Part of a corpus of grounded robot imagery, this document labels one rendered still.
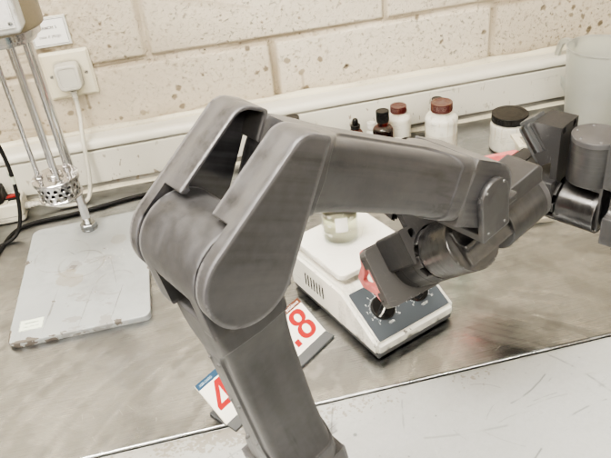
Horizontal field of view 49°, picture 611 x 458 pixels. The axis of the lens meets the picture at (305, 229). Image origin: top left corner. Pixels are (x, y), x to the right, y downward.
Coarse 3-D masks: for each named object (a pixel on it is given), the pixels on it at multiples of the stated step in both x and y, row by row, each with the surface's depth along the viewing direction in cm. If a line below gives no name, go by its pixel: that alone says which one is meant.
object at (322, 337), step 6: (324, 330) 89; (318, 336) 88; (324, 336) 88; (330, 336) 88; (306, 342) 87; (312, 342) 88; (318, 342) 88; (324, 342) 88; (300, 348) 86; (306, 348) 87; (312, 348) 87; (318, 348) 87; (300, 354) 86; (306, 354) 86; (312, 354) 86; (300, 360) 85; (306, 360) 85
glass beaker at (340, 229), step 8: (328, 216) 88; (336, 216) 88; (344, 216) 88; (352, 216) 89; (328, 224) 89; (336, 224) 88; (344, 224) 89; (352, 224) 89; (328, 232) 90; (336, 232) 89; (344, 232) 89; (352, 232) 90; (328, 240) 91; (336, 240) 90; (344, 240) 90; (352, 240) 90
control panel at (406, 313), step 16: (432, 288) 88; (368, 304) 85; (400, 304) 86; (416, 304) 87; (432, 304) 87; (368, 320) 84; (384, 320) 85; (400, 320) 85; (416, 320) 85; (384, 336) 83
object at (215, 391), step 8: (216, 376) 80; (208, 384) 79; (216, 384) 79; (208, 392) 79; (216, 392) 79; (224, 392) 79; (216, 400) 78; (224, 400) 79; (216, 408) 78; (224, 408) 78; (232, 408) 79; (224, 416) 78
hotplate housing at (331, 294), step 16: (304, 256) 92; (304, 272) 93; (320, 272) 89; (304, 288) 95; (320, 288) 90; (336, 288) 87; (352, 288) 86; (320, 304) 93; (336, 304) 88; (352, 304) 85; (448, 304) 88; (336, 320) 90; (352, 320) 86; (432, 320) 87; (368, 336) 84; (400, 336) 84; (384, 352) 84
